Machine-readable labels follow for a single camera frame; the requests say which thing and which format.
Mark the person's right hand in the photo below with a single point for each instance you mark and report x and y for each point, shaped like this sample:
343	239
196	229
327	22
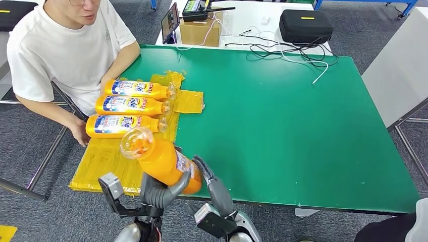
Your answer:
80	133

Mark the person's left hand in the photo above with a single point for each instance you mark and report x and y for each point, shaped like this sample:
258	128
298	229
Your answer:
105	85

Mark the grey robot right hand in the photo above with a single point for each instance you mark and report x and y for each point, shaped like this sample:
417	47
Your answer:
220	197

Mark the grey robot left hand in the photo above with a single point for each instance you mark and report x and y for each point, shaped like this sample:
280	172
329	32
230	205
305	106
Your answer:
160	197

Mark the orange detergent bottle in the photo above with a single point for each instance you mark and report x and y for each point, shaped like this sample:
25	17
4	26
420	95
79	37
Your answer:
133	112
133	96
110	132
160	160

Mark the person's right forearm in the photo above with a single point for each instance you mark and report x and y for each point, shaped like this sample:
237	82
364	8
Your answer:
50	112

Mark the person's left forearm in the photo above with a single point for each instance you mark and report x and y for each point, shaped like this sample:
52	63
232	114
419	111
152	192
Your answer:
122	61

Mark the yellow tape mat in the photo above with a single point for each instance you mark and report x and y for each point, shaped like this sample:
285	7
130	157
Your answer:
100	163

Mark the person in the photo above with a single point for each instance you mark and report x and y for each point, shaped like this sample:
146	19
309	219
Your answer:
388	230
67	50

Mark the white table foot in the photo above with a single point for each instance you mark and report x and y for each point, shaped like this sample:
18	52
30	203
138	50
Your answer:
307	213

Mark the black tablet on stand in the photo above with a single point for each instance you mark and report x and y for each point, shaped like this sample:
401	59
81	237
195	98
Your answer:
170	21

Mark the blue metal rack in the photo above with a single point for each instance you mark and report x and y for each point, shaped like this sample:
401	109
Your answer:
153	4

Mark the brown cardboard box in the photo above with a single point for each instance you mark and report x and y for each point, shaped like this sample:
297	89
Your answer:
200	34

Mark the black zip case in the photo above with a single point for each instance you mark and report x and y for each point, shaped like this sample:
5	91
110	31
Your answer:
305	26
15	16

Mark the black radio remote controller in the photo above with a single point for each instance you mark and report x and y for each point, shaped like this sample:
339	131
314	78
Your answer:
196	11

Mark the yellow floor tape patch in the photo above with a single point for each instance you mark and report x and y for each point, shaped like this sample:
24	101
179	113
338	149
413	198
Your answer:
6	233

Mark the small white adapter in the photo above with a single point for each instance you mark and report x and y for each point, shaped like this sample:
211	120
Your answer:
265	20

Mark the grey metal table legs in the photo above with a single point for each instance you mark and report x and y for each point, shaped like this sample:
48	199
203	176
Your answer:
405	148

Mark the white side table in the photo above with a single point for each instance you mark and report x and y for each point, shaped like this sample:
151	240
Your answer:
394	66

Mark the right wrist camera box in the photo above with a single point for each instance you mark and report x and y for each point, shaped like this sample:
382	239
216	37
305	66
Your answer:
214	223

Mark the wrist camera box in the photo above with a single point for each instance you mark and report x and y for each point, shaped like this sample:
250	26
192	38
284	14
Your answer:
214	223
110	185

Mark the grey metal frame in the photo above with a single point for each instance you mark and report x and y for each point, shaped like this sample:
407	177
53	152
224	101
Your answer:
46	158

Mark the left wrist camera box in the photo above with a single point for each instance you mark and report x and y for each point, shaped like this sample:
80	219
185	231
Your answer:
110	185

